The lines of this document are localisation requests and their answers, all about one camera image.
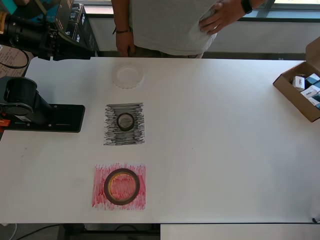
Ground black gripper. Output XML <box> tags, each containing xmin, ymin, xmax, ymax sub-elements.
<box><xmin>37</xmin><ymin>21</ymin><xmax>98</xmax><ymax>62</ymax></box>

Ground white tape roll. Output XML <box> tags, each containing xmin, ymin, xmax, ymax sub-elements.
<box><xmin>111</xmin><ymin>63</ymin><xmax>146</xmax><ymax>90</ymax></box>

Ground black tape roll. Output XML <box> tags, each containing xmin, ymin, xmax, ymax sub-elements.
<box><xmin>116</xmin><ymin>112</ymin><xmax>136</xmax><ymax>132</ymax></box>

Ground red tape roll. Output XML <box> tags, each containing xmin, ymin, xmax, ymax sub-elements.
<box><xmin>103</xmin><ymin>167</ymin><xmax>141</xmax><ymax>207</ymax></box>

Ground person right forearm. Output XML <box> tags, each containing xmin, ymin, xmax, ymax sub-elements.
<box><xmin>111</xmin><ymin>0</ymin><xmax>133</xmax><ymax>32</ymax></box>

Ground person right hand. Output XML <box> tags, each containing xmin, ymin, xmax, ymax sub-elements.
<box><xmin>115</xmin><ymin>31</ymin><xmax>137</xmax><ymax>58</ymax></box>

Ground person left hand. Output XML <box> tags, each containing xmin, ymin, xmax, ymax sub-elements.
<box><xmin>199</xmin><ymin>0</ymin><xmax>247</xmax><ymax>35</ymax></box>

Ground black AOC box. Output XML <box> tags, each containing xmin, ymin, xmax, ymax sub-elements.
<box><xmin>72</xmin><ymin>11</ymin><xmax>101</xmax><ymax>58</ymax></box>
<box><xmin>63</xmin><ymin>21</ymin><xmax>79</xmax><ymax>42</ymax></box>

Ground small black box white text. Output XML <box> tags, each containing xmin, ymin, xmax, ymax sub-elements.
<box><xmin>67</xmin><ymin>2</ymin><xmax>85</xmax><ymax>22</ymax></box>

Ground black box with teal script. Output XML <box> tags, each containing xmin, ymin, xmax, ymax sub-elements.
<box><xmin>14</xmin><ymin>0</ymin><xmax>75</xmax><ymax>38</ymax></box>

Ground tall GX760A cardboard box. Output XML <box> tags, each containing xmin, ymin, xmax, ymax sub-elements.
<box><xmin>0</xmin><ymin>44</ymin><xmax>31</xmax><ymax>78</ymax></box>

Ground person in grey shirt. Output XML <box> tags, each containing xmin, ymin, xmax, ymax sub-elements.
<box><xmin>111</xmin><ymin>0</ymin><xmax>218</xmax><ymax>59</ymax></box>

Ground black scribbled paper sheet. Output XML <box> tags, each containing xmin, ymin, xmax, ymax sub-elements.
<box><xmin>103</xmin><ymin>101</ymin><xmax>146</xmax><ymax>146</ymax></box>

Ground red scribbled paper sheet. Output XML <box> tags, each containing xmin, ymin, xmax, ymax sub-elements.
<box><xmin>90</xmin><ymin>162</ymin><xmax>147</xmax><ymax>212</ymax></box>

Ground black wrist watch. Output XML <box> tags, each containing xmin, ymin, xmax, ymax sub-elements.
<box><xmin>240</xmin><ymin>0</ymin><xmax>254</xmax><ymax>15</ymax></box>

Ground open cardboard box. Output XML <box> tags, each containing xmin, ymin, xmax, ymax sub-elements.
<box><xmin>272</xmin><ymin>36</ymin><xmax>320</xmax><ymax>123</ymax></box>

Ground white and blue small carton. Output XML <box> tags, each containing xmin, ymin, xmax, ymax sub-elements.
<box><xmin>307</xmin><ymin>92</ymin><xmax>320</xmax><ymax>110</ymax></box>
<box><xmin>299</xmin><ymin>84</ymin><xmax>320</xmax><ymax>99</ymax></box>

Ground white side table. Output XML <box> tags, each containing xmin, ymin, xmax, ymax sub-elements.
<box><xmin>159</xmin><ymin>223</ymin><xmax>320</xmax><ymax>240</ymax></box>

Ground black wrist bracelet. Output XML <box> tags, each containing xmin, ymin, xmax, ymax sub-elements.
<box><xmin>112</xmin><ymin>26</ymin><xmax>133</xmax><ymax>35</ymax></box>

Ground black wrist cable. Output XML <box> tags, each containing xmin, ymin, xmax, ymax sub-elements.
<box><xmin>0</xmin><ymin>48</ymin><xmax>30</xmax><ymax>71</ymax></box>

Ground black table frame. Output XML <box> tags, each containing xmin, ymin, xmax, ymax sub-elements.
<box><xmin>59</xmin><ymin>223</ymin><xmax>161</xmax><ymax>240</ymax></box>

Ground black floor cable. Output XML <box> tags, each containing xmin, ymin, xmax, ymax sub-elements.
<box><xmin>14</xmin><ymin>223</ymin><xmax>62</xmax><ymax>240</ymax></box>

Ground white floor cable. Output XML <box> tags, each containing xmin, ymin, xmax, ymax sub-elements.
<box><xmin>0</xmin><ymin>221</ymin><xmax>18</xmax><ymax>240</ymax></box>

